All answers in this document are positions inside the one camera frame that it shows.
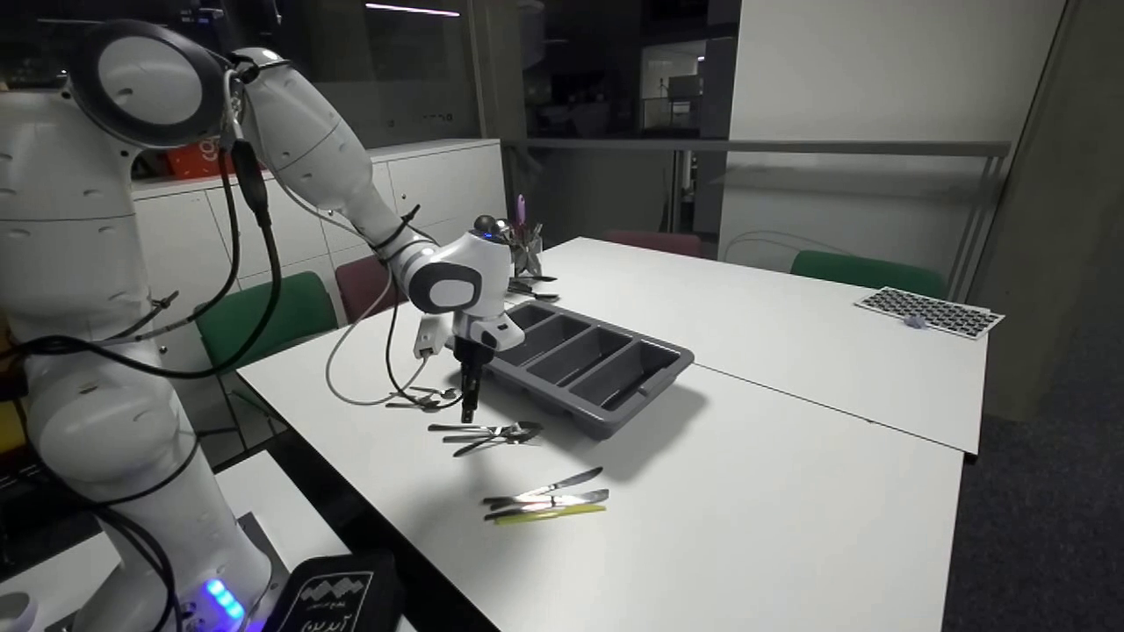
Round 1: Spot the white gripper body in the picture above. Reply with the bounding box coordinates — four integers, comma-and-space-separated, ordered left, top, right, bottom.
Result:
450, 303, 527, 358

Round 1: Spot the metal utensil holder cup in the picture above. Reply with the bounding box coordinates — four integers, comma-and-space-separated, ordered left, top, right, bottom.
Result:
509, 235, 556, 303

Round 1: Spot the grey plastic utensil organizer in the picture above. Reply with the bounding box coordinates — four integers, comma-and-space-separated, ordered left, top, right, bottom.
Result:
486, 298, 699, 441

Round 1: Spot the red box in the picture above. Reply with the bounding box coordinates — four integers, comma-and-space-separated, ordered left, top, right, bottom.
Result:
329, 253, 411, 325

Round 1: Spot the white low cabinet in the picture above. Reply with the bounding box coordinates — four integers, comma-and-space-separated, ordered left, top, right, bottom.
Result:
127, 132, 509, 355

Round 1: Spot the yellow-green plastic knife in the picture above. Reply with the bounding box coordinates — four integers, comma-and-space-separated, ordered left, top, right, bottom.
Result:
486, 497, 614, 528

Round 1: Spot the dark red chair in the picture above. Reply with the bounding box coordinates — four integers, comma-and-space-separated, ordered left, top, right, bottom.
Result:
600, 224, 714, 258

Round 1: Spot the green chair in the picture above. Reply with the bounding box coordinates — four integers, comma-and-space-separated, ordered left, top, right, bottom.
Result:
786, 247, 951, 298
191, 268, 342, 367

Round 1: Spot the black box with white print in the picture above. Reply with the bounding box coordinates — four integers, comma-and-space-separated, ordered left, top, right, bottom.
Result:
260, 556, 404, 632

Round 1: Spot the grey metal railing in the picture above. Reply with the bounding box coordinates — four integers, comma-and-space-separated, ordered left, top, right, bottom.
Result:
516, 132, 1011, 160

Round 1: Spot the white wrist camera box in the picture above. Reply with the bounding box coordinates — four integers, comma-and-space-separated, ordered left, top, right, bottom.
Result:
411, 305, 457, 360

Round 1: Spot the thin cable to gripper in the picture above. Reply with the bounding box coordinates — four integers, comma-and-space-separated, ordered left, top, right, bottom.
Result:
324, 271, 440, 412

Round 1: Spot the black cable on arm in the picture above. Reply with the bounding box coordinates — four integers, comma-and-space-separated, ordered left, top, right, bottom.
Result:
13, 138, 287, 379

